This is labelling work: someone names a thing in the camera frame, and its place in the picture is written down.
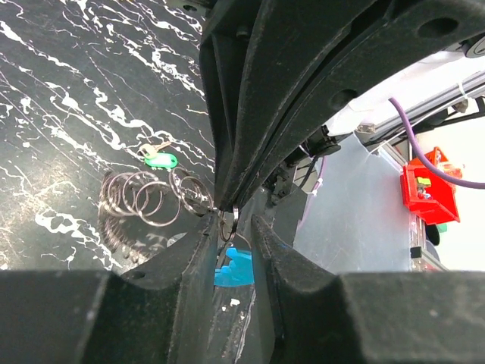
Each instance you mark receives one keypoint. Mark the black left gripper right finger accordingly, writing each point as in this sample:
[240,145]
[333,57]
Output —
[308,315]

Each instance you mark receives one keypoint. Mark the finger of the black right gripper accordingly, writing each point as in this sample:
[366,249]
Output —
[414,30]
[273,71]

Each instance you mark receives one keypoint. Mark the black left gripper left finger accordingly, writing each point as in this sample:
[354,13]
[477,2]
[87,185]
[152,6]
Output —
[159,312]

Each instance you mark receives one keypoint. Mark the key with green tag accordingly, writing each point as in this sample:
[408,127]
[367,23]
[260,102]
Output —
[155,157]

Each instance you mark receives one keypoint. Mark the red plastic parts bin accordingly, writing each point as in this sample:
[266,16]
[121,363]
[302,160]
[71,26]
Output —
[426,195]

